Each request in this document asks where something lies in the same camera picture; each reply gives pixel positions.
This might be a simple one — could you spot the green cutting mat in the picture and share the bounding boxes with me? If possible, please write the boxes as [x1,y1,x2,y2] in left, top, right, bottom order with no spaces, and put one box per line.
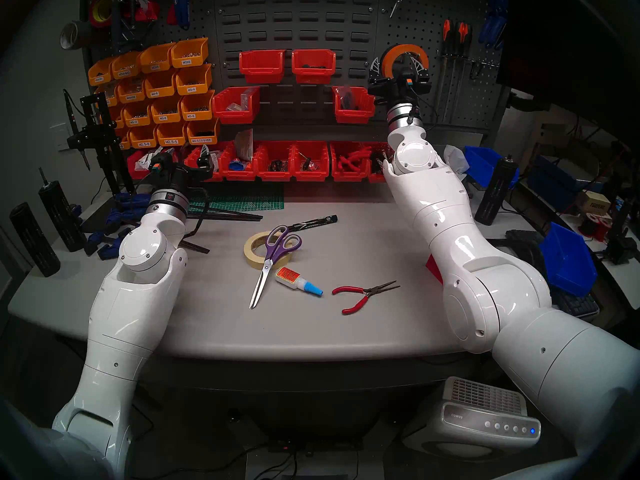
[187,182,285,212]

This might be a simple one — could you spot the red wire spool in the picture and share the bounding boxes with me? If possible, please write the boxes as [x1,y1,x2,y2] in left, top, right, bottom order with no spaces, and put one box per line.
[580,213,613,242]

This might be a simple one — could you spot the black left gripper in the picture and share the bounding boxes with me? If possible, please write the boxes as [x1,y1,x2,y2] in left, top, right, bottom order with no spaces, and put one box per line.
[141,143,214,191]

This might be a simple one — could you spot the black cylindrical tool holder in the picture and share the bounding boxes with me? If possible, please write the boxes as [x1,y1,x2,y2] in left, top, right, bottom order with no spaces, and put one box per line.
[474,155,520,226]
[10,202,62,278]
[38,167,88,253]

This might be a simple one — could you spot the black printed frame part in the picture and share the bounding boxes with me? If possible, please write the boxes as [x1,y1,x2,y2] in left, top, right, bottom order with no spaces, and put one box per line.
[487,229,548,285]

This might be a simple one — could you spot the Kimtech tissue box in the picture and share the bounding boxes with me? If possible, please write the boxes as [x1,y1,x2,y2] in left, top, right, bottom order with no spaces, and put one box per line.
[444,145,470,176]

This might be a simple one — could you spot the dark blue storage bin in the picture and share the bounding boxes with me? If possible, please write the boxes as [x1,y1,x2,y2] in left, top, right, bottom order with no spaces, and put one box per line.
[527,155,581,212]

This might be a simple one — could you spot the orange tape roll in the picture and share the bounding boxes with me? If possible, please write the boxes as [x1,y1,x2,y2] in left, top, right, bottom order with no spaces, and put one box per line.
[380,44,430,80]

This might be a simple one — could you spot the blue plastic storage bin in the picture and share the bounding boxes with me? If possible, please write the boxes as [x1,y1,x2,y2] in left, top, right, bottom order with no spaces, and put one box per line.
[463,145,521,189]
[539,221,598,298]

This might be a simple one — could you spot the black computer monitor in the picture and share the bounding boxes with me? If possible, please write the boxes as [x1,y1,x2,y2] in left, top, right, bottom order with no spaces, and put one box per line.
[497,0,640,150]

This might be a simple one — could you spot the grey pegboard back panel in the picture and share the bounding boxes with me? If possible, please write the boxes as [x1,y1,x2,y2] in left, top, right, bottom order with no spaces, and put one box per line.
[82,0,511,135]

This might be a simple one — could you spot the pile of blue clamps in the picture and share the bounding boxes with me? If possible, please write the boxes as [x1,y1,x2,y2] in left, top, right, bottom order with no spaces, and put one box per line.
[82,193,151,261]

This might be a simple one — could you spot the small cardboard box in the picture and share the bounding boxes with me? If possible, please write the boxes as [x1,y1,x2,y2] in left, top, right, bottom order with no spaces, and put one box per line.
[575,190,612,216]

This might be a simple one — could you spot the black bar clamp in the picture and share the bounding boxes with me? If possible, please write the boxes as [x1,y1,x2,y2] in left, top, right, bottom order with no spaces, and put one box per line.
[111,0,156,52]

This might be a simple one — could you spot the white Coway air purifier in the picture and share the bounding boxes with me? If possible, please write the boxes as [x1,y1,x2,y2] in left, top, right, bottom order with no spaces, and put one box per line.
[402,376,542,460]

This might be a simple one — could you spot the grey duct tape roll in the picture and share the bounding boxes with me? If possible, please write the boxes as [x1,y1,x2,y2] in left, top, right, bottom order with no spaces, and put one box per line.
[60,20,93,51]

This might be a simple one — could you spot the red handled needle-nose pliers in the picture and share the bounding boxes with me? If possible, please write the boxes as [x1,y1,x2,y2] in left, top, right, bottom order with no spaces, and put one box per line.
[332,280,402,316]

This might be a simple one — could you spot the red yellow tape roll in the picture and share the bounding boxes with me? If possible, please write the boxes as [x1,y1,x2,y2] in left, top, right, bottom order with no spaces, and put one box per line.
[89,0,120,29]

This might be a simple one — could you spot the black tripod rods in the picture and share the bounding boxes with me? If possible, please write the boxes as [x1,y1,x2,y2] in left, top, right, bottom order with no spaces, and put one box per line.
[177,206,264,255]

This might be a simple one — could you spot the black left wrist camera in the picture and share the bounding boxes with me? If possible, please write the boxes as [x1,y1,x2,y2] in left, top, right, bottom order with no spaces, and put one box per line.
[149,153,176,181]

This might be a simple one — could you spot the black marker pen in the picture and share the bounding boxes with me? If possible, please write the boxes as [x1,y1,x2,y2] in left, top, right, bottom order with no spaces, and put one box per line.
[287,214,338,233]

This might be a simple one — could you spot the black carabiner hook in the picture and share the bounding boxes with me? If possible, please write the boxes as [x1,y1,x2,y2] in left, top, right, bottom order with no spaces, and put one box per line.
[467,59,501,81]

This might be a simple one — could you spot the purple handled scissors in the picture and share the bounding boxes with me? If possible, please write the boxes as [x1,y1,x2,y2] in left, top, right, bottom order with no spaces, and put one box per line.
[248,225,303,310]

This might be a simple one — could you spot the black metal fixture stand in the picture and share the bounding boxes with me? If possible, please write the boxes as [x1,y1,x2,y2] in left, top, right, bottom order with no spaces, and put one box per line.
[62,89,136,195]

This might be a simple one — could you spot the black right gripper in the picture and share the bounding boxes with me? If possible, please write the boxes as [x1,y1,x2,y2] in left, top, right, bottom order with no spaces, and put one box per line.
[368,54,433,109]

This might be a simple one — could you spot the black power strip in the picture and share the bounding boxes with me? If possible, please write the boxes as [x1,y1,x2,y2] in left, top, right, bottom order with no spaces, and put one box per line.
[270,436,363,452]

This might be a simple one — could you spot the white side table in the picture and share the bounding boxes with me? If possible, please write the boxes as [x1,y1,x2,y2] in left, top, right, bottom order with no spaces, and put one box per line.
[520,179,640,310]

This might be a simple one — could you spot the glue bottle with blue cap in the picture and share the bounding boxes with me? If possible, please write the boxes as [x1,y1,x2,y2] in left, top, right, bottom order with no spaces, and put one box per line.
[275,266,324,297]

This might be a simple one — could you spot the black computer keyboard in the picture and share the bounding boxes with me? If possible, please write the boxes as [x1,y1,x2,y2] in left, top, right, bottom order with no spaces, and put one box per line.
[550,284,601,319]

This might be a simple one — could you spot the black soldering iron pen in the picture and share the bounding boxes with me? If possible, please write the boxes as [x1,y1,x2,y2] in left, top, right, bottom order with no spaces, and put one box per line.
[62,89,92,171]

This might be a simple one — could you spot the beige masking tape roll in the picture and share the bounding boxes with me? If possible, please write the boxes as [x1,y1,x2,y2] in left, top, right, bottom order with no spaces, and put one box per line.
[243,230,299,271]

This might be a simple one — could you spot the black desktop device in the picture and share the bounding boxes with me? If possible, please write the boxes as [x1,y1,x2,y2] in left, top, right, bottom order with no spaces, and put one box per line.
[602,199,640,265]

